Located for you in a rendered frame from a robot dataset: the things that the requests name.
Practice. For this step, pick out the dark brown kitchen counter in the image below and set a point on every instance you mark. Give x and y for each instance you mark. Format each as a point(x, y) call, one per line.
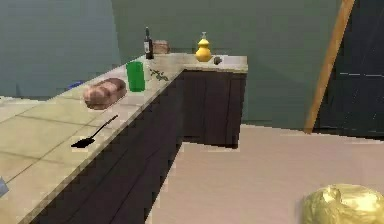
point(203, 106)

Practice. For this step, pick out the small dark round object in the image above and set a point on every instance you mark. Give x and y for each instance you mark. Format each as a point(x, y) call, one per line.
point(217, 60)

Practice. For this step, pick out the yellow soap dispenser bottle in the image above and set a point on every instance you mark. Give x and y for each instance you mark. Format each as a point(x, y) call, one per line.
point(203, 50)

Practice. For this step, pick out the green cup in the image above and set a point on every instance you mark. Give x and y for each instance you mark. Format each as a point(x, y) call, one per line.
point(135, 76)

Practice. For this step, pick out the dark wine bottle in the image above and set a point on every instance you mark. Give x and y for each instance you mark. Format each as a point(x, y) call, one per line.
point(148, 46)

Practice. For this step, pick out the brown bread loaf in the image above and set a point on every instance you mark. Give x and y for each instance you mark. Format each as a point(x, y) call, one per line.
point(104, 93)

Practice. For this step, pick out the black spatula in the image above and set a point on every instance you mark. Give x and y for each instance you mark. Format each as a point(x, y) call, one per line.
point(87, 140)

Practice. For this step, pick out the blue dish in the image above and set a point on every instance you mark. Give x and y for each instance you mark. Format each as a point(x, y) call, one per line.
point(75, 84)

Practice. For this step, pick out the dark room door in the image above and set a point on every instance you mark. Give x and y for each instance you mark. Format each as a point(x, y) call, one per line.
point(356, 73)

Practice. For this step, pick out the yellow bin bag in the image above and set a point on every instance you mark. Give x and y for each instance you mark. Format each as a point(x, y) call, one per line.
point(343, 205)

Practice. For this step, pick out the pale blue object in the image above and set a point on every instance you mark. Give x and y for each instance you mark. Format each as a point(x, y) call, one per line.
point(2, 187)

